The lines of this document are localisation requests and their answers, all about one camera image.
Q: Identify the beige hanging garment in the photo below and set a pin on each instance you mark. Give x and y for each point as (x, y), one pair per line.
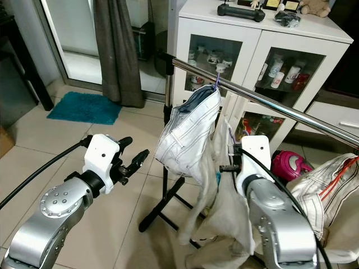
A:
(219, 224)

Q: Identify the chrome clothes rack black base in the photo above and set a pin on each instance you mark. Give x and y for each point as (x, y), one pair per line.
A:
(286, 102)

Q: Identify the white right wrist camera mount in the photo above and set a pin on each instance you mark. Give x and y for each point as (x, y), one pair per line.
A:
(255, 157)

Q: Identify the black desk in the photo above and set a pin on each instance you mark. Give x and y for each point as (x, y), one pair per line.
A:
(33, 67)

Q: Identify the white glass door cabinet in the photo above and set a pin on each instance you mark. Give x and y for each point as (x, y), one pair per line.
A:
(235, 39)

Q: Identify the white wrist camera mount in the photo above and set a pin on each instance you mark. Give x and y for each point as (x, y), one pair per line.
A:
(255, 157)
(102, 154)

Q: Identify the grey brown curtain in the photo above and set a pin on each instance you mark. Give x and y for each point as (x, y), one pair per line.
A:
(118, 50)

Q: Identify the white denim shorts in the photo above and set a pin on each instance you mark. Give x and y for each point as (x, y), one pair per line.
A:
(188, 134)

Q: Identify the brown teddy bear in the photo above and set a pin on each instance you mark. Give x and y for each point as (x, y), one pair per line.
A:
(314, 7)

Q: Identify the brown cardboard box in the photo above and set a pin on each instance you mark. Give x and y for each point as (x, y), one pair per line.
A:
(5, 143)

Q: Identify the white framed glass door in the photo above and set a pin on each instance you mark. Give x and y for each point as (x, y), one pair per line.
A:
(70, 33)

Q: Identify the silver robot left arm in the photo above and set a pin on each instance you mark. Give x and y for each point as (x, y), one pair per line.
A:
(53, 224)

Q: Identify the red can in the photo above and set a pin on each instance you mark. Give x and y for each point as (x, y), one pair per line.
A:
(303, 83)

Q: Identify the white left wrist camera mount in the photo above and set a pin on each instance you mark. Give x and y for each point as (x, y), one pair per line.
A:
(102, 154)

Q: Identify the tall white printed cup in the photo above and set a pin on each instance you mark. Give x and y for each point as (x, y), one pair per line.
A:
(277, 74)

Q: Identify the short white printed cup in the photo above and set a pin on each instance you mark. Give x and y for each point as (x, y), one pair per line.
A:
(291, 73)

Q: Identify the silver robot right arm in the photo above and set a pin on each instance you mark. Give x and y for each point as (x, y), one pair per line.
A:
(280, 230)

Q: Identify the teal shaggy floor mat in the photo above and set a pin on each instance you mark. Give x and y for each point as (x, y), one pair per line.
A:
(84, 107)

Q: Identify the pink plastic appliance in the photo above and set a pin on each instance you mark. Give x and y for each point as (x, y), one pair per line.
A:
(289, 165)

